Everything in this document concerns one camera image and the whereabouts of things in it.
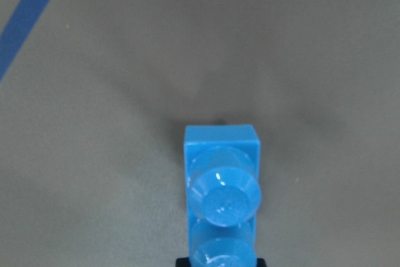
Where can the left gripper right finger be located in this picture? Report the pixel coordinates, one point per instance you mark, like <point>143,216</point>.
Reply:
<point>261,262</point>

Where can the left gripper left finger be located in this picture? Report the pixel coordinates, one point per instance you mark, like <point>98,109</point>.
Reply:
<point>182,262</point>

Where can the long blue block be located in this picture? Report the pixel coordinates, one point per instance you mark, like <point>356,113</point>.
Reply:
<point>223,194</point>

